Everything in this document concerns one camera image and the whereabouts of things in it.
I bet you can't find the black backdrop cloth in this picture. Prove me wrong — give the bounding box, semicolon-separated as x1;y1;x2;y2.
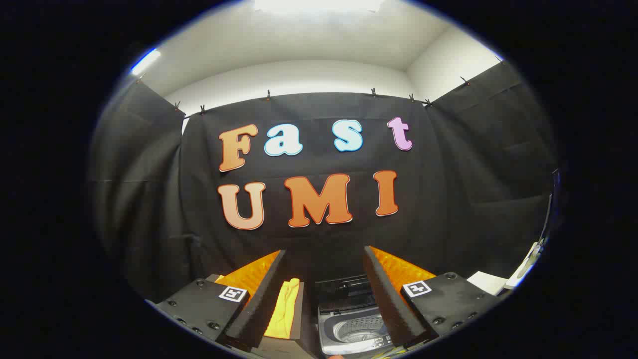
90;60;564;305

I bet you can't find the ceiling light panel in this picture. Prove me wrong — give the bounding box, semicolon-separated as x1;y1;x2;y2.
131;47;163;76

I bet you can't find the grey washing machine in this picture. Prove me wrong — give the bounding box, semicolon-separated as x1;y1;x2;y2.
317;299;399;358

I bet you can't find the yellow polo shirt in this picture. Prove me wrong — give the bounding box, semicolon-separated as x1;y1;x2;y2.
263;278;301;340

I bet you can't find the grey platform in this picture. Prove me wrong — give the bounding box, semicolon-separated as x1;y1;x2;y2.
207;273;319;359

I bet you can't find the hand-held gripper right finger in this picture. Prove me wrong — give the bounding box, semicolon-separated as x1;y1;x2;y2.
363;246;499;348

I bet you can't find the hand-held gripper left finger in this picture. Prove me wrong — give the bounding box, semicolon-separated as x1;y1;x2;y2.
156;249;287;352

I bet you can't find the dark frame with white part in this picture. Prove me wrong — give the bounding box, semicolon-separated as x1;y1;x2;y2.
504;169;565;291

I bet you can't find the white sheet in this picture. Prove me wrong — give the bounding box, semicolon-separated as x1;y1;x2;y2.
468;271;510;296

